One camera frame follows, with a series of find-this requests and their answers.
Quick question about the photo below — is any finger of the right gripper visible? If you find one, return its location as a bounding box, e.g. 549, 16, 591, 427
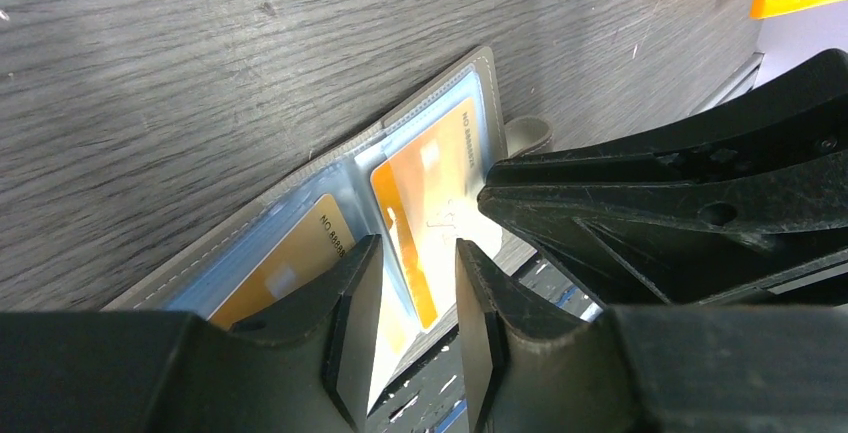
478, 152, 847, 304
486, 49, 847, 187

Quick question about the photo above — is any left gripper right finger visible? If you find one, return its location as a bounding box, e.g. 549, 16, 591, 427
456, 240, 636, 432

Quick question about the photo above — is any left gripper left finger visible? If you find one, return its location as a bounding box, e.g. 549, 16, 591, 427
134, 235, 384, 432

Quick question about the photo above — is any orange credit card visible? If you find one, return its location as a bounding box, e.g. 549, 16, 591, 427
370, 98, 503, 330

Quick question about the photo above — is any grey card holder wallet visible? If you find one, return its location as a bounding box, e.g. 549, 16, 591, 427
112, 47, 553, 403

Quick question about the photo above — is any gold credit card left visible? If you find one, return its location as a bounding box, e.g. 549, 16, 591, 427
206, 193, 412, 358

